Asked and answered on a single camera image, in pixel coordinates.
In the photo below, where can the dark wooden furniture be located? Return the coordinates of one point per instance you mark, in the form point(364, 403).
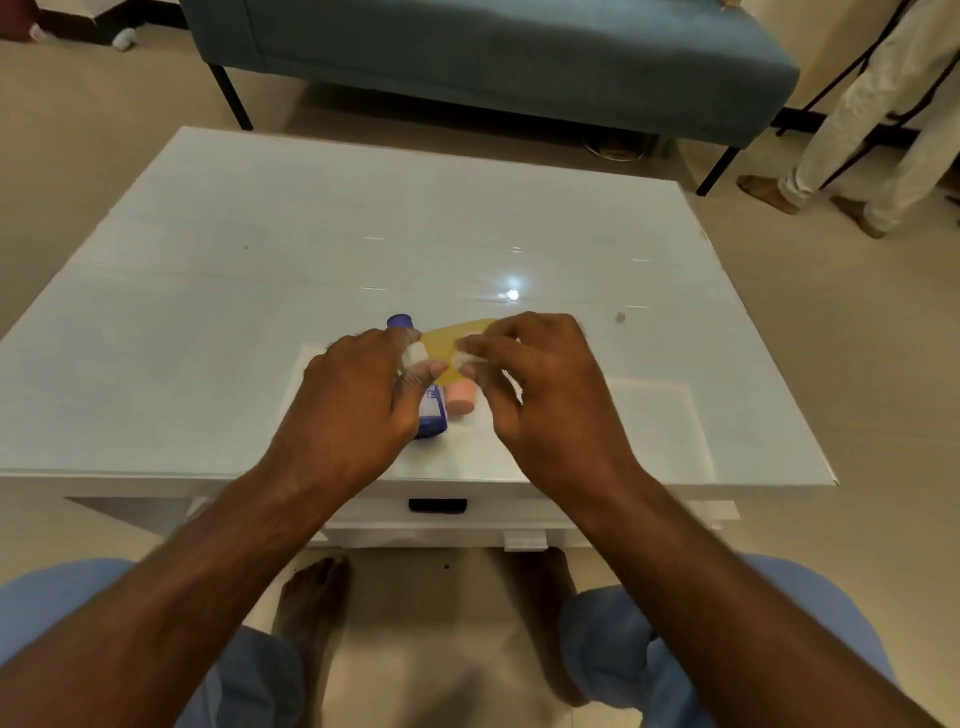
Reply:
point(97, 19)

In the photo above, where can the person's foot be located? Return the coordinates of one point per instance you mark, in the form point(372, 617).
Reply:
point(311, 607)
point(547, 592)

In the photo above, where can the person's right foot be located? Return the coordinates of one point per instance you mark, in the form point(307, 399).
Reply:
point(547, 592)

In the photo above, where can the blue upholstered bench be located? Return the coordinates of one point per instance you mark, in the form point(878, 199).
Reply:
point(525, 52)

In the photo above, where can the person's right hand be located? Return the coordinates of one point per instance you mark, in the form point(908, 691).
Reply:
point(559, 409)

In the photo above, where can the white table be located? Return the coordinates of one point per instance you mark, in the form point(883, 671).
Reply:
point(300, 262)

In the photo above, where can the small white container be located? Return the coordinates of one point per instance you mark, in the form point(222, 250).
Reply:
point(124, 39)

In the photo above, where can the person's left foot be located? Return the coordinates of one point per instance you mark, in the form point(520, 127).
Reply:
point(311, 607)

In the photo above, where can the person's left forearm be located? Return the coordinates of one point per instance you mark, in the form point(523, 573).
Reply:
point(172, 600)

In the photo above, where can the person's left thumb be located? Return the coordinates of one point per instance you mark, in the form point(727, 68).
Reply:
point(421, 391)

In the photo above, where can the small pink bottle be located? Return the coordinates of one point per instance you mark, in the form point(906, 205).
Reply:
point(461, 396)

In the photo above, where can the round metal dish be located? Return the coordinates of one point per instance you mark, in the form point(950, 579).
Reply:
point(616, 146)

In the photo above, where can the blue bottle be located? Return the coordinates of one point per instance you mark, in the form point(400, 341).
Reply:
point(433, 412)

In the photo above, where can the person's right thumb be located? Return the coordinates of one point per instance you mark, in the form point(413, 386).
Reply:
point(499, 397)

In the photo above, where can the person's right leg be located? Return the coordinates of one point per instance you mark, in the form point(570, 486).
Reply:
point(607, 645)

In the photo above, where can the person's right forearm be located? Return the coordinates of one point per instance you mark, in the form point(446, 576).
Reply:
point(720, 607)

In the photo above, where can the person's left hand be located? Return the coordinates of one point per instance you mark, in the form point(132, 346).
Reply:
point(341, 409)

